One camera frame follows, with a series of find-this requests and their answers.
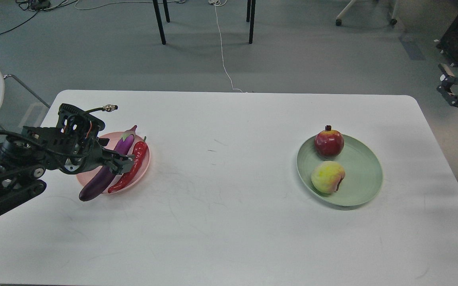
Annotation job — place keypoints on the red pomegranate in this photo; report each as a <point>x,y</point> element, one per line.
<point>329,142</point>

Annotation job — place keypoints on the pink plate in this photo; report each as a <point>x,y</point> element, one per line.
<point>85,177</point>

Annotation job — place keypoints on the white office chair base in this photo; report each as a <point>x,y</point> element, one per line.
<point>368,9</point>

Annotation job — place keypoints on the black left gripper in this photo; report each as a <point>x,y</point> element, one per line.
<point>73,146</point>

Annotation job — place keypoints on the red chili pepper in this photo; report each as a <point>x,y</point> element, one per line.
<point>139,150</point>

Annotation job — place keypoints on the green plate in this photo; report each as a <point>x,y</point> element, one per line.
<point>363,172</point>

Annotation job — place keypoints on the black table leg right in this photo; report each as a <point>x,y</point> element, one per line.
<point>250,18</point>

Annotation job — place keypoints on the purple eggplant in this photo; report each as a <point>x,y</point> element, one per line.
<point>104,177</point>

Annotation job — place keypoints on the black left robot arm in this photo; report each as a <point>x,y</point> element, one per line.
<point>20,171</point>

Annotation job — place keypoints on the yellow green peach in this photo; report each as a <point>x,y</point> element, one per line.
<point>328,176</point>

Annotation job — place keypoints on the black table leg left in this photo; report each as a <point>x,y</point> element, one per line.
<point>159,18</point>

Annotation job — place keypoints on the black table leg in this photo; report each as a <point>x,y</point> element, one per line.
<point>159,18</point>
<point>250,18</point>

